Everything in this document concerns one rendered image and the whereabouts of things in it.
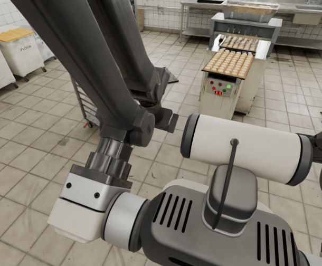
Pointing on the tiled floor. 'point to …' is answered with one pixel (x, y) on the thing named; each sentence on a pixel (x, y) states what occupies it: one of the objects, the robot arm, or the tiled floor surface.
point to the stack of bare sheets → (171, 77)
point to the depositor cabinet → (257, 70)
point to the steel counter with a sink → (303, 7)
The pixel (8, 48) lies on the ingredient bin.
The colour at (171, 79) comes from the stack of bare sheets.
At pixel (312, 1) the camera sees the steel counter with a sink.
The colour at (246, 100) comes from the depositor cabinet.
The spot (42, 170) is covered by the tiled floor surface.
